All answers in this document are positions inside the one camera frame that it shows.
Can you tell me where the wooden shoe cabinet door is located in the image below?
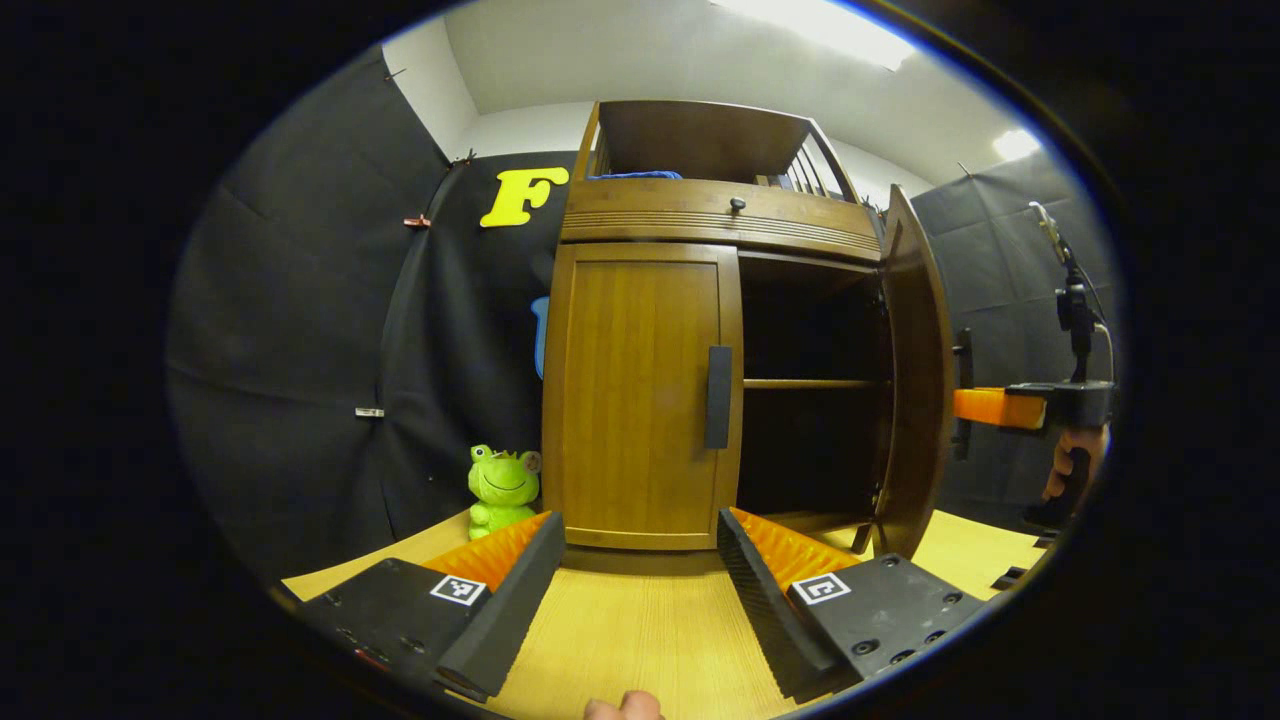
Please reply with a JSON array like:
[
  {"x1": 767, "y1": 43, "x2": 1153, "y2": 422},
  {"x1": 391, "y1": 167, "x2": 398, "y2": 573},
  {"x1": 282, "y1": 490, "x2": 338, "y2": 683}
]
[
  {"x1": 872, "y1": 184, "x2": 973, "y2": 559},
  {"x1": 541, "y1": 242, "x2": 745, "y2": 553}
]

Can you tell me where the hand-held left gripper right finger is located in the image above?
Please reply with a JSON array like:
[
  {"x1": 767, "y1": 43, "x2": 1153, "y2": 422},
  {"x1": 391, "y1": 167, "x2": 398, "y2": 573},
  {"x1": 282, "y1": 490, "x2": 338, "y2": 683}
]
[{"x1": 717, "y1": 506, "x2": 991, "y2": 703}]

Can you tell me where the wooden cabinet shelf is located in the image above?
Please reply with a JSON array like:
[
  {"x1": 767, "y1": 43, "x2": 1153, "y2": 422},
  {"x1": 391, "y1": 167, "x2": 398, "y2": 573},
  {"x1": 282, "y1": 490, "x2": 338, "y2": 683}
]
[{"x1": 743, "y1": 377, "x2": 886, "y2": 391}]

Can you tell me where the black backdrop cloth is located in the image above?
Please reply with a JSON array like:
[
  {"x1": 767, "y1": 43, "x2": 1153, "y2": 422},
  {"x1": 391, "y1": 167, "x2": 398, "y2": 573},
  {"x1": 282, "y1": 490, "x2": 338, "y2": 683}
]
[{"x1": 168, "y1": 45, "x2": 1119, "y2": 586}]

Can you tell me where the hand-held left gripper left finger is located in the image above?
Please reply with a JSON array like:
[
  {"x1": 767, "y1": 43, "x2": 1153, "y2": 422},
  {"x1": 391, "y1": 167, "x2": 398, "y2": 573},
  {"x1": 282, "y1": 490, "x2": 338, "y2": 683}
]
[{"x1": 300, "y1": 510, "x2": 567, "y2": 703}]

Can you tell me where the wooden cabinet drawer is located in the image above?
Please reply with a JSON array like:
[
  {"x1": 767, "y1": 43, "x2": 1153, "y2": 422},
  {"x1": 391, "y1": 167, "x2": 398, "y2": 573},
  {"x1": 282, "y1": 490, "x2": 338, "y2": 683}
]
[{"x1": 560, "y1": 178, "x2": 883, "y2": 264}]

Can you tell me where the large ceiling light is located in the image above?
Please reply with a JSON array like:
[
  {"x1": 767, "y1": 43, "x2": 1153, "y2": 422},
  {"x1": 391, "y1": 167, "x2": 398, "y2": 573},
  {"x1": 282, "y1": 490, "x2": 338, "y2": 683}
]
[{"x1": 715, "y1": 0, "x2": 916, "y2": 71}]

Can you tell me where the green frog plush toy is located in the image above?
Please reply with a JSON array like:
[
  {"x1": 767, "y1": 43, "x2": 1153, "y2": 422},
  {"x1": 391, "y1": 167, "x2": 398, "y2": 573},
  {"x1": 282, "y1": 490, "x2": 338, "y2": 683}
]
[{"x1": 467, "y1": 444, "x2": 543, "y2": 541}]

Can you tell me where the wooden double-door shoe cabinet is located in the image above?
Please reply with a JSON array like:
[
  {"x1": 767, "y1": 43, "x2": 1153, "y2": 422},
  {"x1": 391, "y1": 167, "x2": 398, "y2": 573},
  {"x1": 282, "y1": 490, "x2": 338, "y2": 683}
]
[{"x1": 540, "y1": 98, "x2": 956, "y2": 561}]

